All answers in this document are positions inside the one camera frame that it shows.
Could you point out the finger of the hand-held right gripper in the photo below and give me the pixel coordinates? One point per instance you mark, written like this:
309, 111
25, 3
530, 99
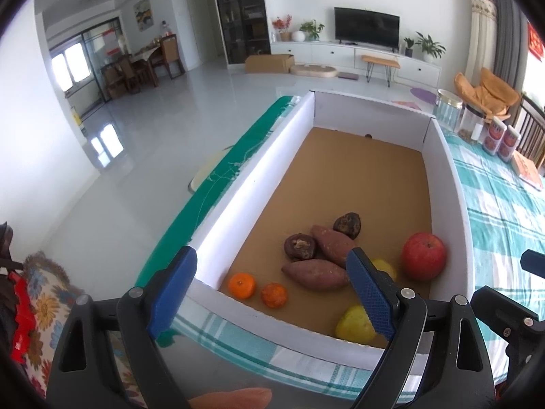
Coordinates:
506, 317
533, 262

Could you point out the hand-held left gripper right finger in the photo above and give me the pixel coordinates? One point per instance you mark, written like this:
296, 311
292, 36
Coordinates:
374, 302

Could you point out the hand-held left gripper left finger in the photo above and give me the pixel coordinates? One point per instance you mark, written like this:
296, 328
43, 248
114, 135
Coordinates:
170, 298

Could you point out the yellow-green round fruit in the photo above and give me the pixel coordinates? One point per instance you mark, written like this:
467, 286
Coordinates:
351, 326

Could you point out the reddish brown sweet potato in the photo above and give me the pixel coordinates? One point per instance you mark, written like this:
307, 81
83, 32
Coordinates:
333, 245
315, 275

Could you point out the red apple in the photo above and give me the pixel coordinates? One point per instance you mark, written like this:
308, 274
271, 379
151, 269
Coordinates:
423, 256

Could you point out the small orange tangerine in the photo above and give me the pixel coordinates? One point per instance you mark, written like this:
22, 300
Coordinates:
242, 285
274, 295

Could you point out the dark brown mangosteen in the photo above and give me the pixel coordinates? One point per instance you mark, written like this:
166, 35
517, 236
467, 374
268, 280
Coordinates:
300, 248
348, 225

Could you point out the white cardboard box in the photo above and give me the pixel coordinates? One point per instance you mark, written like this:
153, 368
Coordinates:
357, 110

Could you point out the person's left hand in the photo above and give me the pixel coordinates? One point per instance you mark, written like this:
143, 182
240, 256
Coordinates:
238, 399

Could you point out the yellow lemon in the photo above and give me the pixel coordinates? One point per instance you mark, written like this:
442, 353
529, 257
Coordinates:
386, 269

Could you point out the orange book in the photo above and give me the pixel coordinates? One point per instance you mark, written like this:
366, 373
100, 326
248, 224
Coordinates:
528, 172

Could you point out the red label can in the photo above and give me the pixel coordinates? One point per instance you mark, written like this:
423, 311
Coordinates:
509, 145
494, 136

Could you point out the dark wooden chair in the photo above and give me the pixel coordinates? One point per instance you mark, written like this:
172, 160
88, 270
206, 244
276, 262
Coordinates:
532, 132

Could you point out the red cloth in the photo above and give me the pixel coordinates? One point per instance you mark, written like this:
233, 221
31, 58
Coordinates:
21, 319

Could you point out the clear jar black lid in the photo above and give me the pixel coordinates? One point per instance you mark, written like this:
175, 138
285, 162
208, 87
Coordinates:
472, 123

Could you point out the glass jar gold lid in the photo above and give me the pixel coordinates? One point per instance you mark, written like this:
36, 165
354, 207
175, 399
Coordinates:
448, 113

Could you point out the orange lounge chair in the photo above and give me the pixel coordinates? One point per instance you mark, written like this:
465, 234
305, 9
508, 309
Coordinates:
489, 91

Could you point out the purple floor mat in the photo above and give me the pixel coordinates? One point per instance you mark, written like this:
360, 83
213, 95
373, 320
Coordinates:
423, 95

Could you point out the pink flat item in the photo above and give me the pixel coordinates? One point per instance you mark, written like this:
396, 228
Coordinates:
404, 104

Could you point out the small grey floor mat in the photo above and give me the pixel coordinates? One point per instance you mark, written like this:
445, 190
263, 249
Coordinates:
349, 77

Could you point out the white standing air conditioner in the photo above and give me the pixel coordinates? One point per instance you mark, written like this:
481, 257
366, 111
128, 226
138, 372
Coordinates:
481, 38

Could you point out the dining table with chairs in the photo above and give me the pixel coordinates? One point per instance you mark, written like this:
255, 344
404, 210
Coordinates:
140, 66

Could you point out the grey curtain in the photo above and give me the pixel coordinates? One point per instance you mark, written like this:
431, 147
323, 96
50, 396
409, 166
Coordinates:
509, 25

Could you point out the large plant white pot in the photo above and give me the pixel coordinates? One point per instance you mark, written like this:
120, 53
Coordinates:
430, 47

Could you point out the beige pet bed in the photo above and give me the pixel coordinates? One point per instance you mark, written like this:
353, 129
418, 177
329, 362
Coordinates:
313, 71

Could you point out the wooden stool metal legs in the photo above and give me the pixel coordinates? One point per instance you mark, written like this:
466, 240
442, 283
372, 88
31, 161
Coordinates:
380, 59

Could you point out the small plant dark pot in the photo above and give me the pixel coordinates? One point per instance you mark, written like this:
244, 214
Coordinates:
408, 47

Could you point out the white television cabinet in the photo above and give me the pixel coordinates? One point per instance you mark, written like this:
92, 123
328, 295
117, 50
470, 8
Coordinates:
332, 53

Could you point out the glass sliding door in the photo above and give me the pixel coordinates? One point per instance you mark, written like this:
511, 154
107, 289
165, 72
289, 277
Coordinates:
85, 59

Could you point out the brown cardboard box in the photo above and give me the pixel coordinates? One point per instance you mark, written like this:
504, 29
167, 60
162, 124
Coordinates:
268, 64

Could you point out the black television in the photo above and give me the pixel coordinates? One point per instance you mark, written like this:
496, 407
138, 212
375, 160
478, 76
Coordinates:
366, 26

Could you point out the round white vase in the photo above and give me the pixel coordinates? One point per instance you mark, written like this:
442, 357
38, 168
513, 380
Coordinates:
298, 36

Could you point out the green leafy plant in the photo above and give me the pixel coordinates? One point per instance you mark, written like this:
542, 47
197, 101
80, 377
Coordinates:
311, 29

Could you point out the red flowers in vase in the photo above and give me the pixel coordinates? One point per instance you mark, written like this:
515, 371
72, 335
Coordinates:
282, 25

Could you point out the dark glass cabinet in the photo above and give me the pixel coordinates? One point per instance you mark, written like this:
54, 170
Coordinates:
240, 12

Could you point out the red wall hanging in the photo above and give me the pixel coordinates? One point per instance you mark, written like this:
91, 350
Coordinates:
537, 40

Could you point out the framed wall painting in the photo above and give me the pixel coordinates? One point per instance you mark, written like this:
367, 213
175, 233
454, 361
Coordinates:
142, 12

